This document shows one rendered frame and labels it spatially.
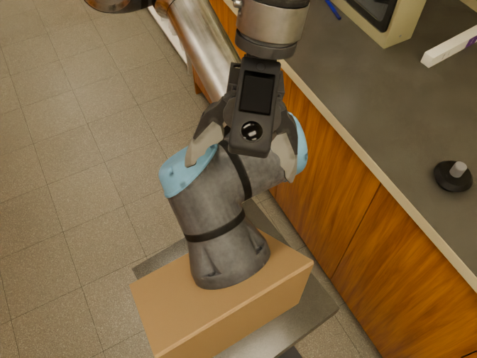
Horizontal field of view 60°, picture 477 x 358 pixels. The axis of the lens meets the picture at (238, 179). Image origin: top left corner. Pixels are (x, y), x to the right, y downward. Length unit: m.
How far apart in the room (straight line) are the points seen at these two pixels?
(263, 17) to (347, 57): 0.93
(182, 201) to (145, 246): 1.35
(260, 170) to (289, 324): 0.34
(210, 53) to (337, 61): 0.65
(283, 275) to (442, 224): 0.50
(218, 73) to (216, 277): 0.36
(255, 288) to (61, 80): 2.34
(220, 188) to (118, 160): 1.66
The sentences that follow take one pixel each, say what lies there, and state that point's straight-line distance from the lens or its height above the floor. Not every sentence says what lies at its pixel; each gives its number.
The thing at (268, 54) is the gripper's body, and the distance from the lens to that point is 0.47.
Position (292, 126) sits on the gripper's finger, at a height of 1.41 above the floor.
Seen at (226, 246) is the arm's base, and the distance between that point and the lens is 0.71.
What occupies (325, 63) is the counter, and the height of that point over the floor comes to 0.94.
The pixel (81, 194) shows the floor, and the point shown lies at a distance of 2.26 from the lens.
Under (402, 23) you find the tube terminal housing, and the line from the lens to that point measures 1.42.
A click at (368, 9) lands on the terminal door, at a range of 1.43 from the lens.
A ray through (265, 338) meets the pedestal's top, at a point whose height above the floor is 0.94.
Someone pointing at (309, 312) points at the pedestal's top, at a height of 0.94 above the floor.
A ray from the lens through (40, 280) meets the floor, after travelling 2.11.
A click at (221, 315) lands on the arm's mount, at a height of 1.16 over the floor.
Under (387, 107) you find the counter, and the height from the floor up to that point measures 0.94.
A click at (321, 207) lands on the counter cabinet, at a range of 1.57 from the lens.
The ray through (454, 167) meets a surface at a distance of 1.10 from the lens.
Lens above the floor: 1.80
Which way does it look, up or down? 56 degrees down
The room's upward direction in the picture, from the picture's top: straight up
